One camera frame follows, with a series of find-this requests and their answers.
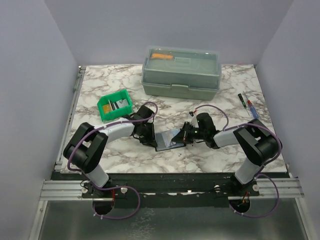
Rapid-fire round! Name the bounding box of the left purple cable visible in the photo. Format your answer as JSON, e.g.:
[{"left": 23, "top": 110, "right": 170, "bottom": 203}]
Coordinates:
[{"left": 67, "top": 101, "right": 159, "bottom": 220}]

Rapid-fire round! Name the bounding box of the grey plastic tool box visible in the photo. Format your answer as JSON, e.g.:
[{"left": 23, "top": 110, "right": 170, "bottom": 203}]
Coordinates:
[{"left": 141, "top": 46, "right": 222, "bottom": 101}]

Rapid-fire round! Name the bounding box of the orange handled tool in box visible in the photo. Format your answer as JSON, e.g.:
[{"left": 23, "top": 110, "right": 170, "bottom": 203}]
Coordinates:
[{"left": 150, "top": 53, "right": 175, "bottom": 60}]

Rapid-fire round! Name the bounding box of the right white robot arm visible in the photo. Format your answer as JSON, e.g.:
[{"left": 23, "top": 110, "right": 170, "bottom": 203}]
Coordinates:
[{"left": 171, "top": 112, "right": 282, "bottom": 196}]

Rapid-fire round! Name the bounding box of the grey magnetic stripe card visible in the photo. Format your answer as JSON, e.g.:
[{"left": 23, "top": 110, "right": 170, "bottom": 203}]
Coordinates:
[{"left": 156, "top": 129, "right": 181, "bottom": 150}]

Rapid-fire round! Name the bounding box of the black card holder wallet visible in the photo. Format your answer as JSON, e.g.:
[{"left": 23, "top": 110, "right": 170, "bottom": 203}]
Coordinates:
[{"left": 154, "top": 129, "right": 187, "bottom": 152}]

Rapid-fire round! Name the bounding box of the green handled screwdriver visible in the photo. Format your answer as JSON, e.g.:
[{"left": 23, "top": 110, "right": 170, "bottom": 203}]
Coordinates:
[{"left": 237, "top": 93, "right": 249, "bottom": 115}]

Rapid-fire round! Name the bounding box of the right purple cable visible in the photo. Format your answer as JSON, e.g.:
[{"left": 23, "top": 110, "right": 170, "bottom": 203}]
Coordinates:
[{"left": 191, "top": 104, "right": 283, "bottom": 218}]

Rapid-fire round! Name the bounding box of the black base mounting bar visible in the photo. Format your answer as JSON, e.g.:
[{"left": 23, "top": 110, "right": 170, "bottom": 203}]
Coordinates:
[{"left": 51, "top": 173, "right": 290, "bottom": 209}]

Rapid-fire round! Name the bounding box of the green plastic bin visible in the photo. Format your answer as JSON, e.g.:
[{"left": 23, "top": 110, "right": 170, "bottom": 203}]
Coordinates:
[{"left": 97, "top": 89, "right": 133, "bottom": 122}]

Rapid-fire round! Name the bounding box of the purple cable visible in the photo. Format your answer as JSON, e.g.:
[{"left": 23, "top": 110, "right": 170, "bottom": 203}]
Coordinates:
[
  {"left": 191, "top": 104, "right": 283, "bottom": 218},
  {"left": 67, "top": 101, "right": 159, "bottom": 220}
]

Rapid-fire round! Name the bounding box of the aluminium rail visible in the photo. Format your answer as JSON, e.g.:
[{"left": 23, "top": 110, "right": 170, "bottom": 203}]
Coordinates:
[{"left": 39, "top": 178, "right": 305, "bottom": 202}]

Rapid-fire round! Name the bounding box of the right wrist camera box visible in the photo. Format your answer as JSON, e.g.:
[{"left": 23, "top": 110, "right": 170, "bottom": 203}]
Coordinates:
[{"left": 189, "top": 111, "right": 199, "bottom": 128}]

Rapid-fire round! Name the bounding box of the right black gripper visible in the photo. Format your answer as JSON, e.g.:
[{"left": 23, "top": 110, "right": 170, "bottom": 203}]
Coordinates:
[{"left": 171, "top": 122, "right": 207, "bottom": 145}]

